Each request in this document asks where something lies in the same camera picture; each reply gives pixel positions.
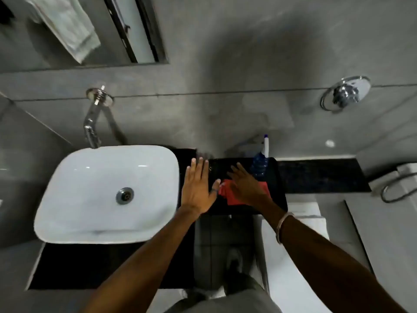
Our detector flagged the wall mirror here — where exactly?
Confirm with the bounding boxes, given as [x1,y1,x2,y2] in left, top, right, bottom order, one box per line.
[0,0,170,71]

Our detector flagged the person's grey shoe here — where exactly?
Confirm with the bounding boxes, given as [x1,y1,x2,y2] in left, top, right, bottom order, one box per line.
[224,247,245,290]

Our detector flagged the person's right forearm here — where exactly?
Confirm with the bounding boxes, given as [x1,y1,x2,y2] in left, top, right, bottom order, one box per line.
[260,203,409,313]

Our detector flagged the person's left hand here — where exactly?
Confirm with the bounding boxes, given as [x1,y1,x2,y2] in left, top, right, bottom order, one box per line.
[180,157,222,216]

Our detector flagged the white hanging towel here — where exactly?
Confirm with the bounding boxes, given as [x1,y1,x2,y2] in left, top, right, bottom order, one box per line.
[25,0,102,64]

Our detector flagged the person's right hand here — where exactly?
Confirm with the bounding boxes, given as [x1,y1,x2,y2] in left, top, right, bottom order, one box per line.
[227,162,273,214]

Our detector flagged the white ceramic sink basin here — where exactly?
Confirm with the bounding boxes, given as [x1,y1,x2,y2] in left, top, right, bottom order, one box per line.
[34,145,180,244]

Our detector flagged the white toilet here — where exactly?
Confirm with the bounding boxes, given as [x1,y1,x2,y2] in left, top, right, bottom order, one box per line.
[261,201,378,313]

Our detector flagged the chrome flexible hose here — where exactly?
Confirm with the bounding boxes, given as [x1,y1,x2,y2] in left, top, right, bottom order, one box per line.
[381,173,417,204]

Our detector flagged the round chrome wall valve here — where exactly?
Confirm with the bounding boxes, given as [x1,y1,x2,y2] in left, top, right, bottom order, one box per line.
[320,76,371,113]

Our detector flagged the person's grey shorts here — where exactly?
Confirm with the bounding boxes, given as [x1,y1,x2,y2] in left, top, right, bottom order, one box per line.
[169,274,274,313]

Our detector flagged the white thread bracelet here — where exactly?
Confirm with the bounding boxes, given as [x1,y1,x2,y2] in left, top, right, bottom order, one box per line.
[276,212,295,245]

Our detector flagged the red cleaning cloth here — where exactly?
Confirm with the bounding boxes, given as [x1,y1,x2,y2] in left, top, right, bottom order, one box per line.
[218,179,271,206]

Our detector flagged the chrome wall faucet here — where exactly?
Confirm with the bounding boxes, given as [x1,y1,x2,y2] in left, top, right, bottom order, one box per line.
[83,85,115,149]

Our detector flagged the blue spray bottle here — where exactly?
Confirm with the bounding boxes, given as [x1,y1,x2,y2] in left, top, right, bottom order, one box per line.
[250,134,271,180]

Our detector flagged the chrome sink drain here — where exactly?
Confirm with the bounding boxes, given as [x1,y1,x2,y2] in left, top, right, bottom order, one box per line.
[116,187,135,205]

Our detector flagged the person's left forearm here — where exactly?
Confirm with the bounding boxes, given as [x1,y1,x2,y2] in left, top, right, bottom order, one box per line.
[83,205,200,313]

